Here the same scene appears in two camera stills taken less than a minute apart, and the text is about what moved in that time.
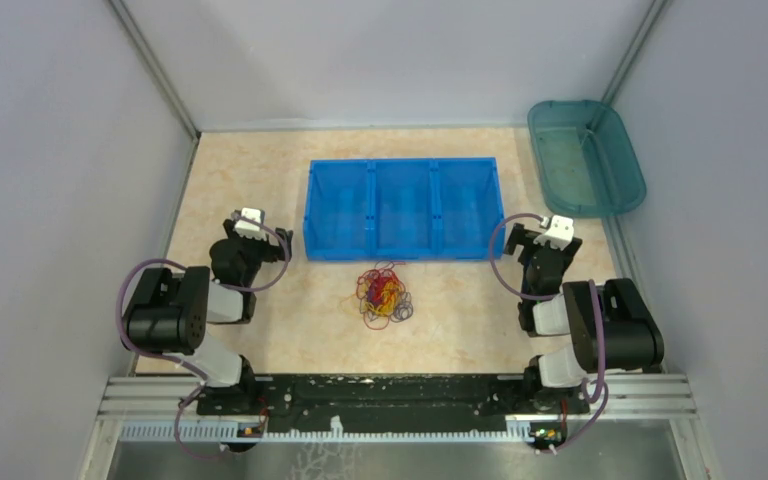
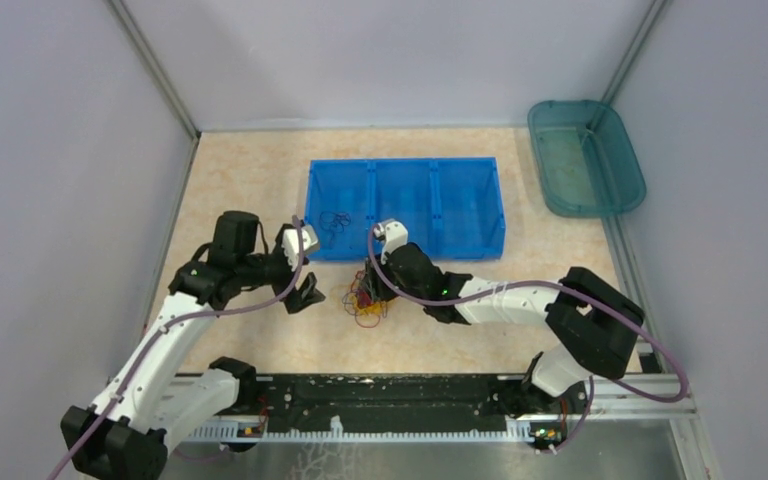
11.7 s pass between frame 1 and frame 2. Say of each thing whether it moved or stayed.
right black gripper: moved
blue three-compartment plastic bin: stayed
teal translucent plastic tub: stayed
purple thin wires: moved
